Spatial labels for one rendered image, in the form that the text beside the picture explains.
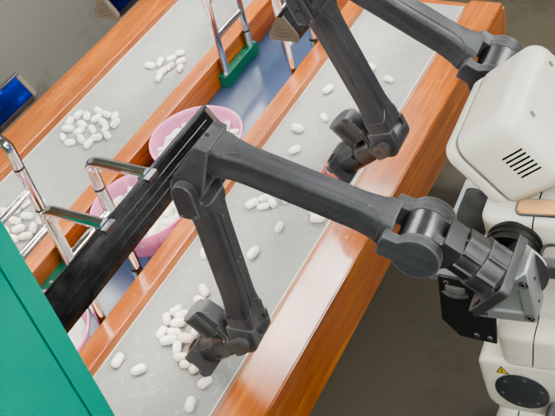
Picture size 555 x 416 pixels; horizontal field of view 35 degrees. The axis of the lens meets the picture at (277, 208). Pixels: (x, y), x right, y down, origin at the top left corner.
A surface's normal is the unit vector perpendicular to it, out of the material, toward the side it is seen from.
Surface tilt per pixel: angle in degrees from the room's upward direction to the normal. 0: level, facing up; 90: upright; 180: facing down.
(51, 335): 90
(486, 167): 90
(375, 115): 83
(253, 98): 0
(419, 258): 87
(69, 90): 0
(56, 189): 0
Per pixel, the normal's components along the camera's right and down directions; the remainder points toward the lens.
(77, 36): 0.89, 0.16
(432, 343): -0.19, -0.71
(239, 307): -0.36, 0.56
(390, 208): 0.15, -0.66
